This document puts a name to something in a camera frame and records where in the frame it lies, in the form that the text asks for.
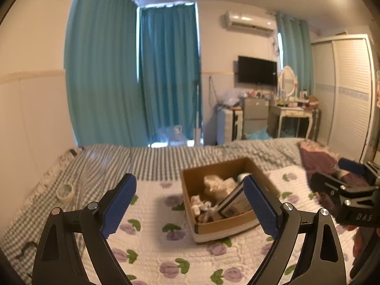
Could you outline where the packaged item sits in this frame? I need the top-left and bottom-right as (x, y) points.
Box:
(217, 183), (252, 218)

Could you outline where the cream sock bundle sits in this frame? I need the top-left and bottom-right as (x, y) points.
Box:
(191, 195), (218, 223)

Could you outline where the cream lace garment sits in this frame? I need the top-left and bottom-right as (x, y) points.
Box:
(204, 174), (238, 201)

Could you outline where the operator hand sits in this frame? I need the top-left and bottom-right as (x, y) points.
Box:
(347, 225), (373, 266)

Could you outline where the purple fringed blanket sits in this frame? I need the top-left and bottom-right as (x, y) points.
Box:
(298, 140), (369, 193)

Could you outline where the white dressing table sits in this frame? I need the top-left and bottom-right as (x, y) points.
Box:
(267, 99), (321, 141)

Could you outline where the tape roll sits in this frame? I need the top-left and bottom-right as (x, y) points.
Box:
(56, 183), (75, 204)

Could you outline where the blue plastic bag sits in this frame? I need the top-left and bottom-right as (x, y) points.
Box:
(245, 127), (272, 140)

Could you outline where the white wardrobe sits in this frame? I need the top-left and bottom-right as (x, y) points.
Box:
(312, 34), (379, 162)

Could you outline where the grey checkered bed cover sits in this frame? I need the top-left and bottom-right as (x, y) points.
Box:
(1, 139), (316, 284)

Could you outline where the grey mini fridge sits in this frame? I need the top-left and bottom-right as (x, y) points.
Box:
(242, 97), (269, 137)

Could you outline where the white floral quilted mat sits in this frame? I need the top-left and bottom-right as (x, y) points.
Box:
(80, 164), (357, 285)

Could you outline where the oval white vanity mirror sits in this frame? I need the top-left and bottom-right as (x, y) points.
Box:
(278, 66), (298, 99)

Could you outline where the clear plastic bag on suitcase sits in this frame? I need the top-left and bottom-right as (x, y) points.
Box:
(218, 90), (241, 107)

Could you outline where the right teal curtain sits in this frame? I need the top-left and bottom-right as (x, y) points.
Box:
(276, 12), (314, 95)

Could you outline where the brown cardboard box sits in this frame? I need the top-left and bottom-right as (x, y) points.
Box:
(181, 157), (280, 243)

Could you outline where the clear water jug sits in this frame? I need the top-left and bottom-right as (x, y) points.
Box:
(168, 125), (187, 147)

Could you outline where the white air conditioner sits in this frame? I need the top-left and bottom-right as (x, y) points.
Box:
(225, 12), (276, 37)

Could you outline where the large teal curtain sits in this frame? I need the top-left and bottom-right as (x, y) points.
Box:
(64, 0), (148, 147)

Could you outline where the black wall television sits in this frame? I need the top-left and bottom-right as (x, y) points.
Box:
(237, 56), (278, 86)

